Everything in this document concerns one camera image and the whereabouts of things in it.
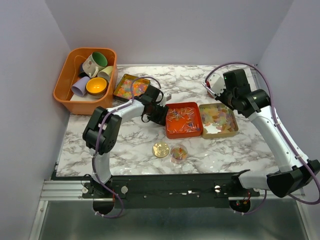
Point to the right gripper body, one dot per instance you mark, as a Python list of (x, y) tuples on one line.
[(220, 90)]

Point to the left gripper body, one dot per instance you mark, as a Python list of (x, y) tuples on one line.
[(160, 104)]

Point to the orange lollipop tin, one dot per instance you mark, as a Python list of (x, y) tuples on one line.
[(183, 120)]

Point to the dark tin of gummies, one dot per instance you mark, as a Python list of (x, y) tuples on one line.
[(123, 92)]

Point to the gold popsicle candy tin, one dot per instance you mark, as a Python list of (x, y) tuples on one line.
[(218, 121)]

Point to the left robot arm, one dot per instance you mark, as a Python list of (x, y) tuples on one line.
[(102, 130)]

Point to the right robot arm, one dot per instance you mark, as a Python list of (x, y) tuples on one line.
[(295, 169)]

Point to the orange black mug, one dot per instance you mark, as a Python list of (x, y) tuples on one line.
[(209, 94)]

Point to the gold jar lid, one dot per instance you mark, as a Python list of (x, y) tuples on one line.
[(160, 149)]

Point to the clear glass jar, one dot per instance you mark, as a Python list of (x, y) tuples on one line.
[(178, 153)]

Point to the cream yellow cup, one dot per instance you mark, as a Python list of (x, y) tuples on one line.
[(105, 73)]

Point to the yellow-inside bowl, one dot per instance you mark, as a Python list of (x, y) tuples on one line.
[(97, 87)]

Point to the floral green-inside mug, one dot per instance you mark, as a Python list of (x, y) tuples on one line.
[(94, 63)]

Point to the lavender cup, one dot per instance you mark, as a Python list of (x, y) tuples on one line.
[(79, 88)]

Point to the dark navy cup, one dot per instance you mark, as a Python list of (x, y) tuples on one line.
[(81, 72)]

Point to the orange plastic bin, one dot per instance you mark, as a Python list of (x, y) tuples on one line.
[(69, 75)]

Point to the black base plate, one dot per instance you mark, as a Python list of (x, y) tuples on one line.
[(170, 190)]

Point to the aluminium frame rail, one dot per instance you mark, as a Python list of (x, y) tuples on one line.
[(61, 190)]

